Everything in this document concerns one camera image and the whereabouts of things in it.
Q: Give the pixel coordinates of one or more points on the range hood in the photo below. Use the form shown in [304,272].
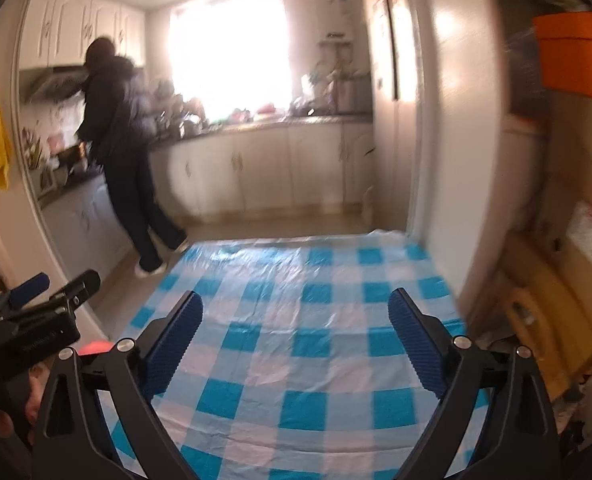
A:
[50,84]

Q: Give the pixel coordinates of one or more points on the red plastic bucket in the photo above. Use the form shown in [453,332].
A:
[95,347]

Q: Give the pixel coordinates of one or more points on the left hand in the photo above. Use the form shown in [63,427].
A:
[20,401]

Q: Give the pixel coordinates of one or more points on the white refrigerator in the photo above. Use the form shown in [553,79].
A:
[396,71]

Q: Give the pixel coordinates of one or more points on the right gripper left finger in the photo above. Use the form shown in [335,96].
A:
[72,439]

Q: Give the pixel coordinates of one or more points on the blue checkered tablecloth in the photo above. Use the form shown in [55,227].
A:
[295,371]

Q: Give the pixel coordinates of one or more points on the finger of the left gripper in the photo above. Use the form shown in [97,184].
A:
[29,290]
[80,289]

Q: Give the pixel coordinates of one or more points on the white kitchen cabinets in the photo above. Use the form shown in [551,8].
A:
[321,165]

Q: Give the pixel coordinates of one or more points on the white upper cabinets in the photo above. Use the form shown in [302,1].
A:
[57,33]

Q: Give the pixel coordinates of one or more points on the orange box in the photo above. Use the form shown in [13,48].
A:
[565,51]

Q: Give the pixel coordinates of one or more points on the person in black jacket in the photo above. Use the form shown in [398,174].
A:
[119,125]

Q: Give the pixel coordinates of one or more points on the stacked cardboard boxes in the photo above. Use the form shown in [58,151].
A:
[548,298]

